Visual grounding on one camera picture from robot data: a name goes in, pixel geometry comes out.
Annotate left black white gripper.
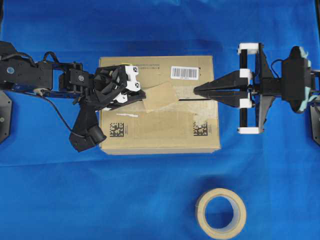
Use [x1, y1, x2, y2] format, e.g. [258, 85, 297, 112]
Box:
[84, 64, 146, 111]

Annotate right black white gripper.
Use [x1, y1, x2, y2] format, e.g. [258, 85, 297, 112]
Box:
[194, 42, 281, 134]

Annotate beige tape strip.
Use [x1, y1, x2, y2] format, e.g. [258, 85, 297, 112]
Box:
[143, 81, 179, 113]

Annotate beige masking tape roll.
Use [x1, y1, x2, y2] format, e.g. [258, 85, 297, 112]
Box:
[195, 188, 247, 240]

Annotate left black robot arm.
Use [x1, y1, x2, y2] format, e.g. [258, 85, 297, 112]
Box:
[0, 41, 146, 111]

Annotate brown cardboard box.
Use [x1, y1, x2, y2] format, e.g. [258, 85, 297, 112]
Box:
[99, 55, 221, 155]

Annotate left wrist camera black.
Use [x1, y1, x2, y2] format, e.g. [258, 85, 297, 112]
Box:
[69, 103, 107, 152]

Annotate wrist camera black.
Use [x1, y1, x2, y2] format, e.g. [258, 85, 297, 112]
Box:
[69, 103, 107, 152]
[281, 46, 312, 114]

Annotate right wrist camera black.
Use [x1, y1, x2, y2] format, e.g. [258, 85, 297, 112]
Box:
[281, 46, 312, 114]

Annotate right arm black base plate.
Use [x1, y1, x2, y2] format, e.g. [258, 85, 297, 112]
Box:
[310, 102, 320, 145]

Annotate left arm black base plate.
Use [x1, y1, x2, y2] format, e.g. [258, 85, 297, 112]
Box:
[0, 90, 12, 143]

